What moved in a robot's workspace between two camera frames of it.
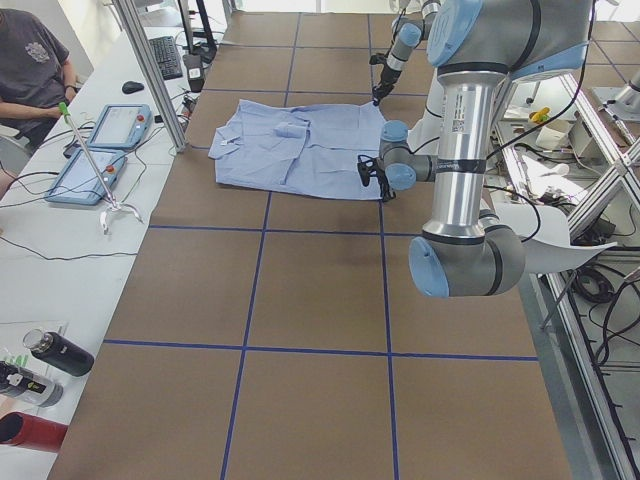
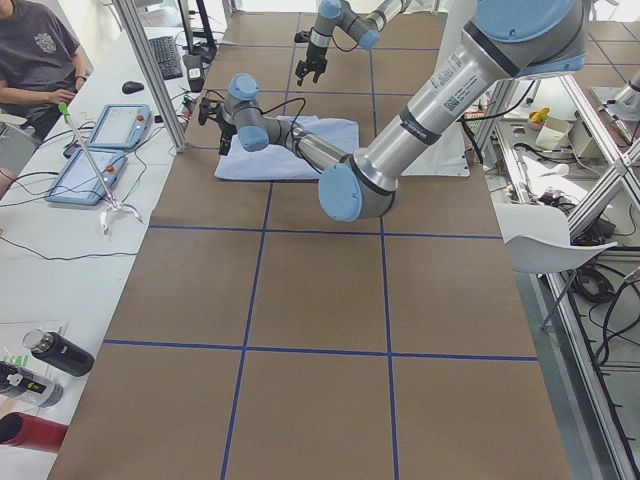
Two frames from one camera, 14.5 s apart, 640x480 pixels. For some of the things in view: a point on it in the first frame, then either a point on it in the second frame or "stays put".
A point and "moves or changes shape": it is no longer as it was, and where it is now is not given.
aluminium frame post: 146,46 stays put
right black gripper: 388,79 → 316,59
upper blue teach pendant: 121,126 stays put
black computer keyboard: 166,56 stays put
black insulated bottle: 59,351 stays put
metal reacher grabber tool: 113,205 stays put
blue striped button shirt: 311,149 moves or changes shape
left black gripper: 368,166 → 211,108
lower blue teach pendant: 78,181 stays put
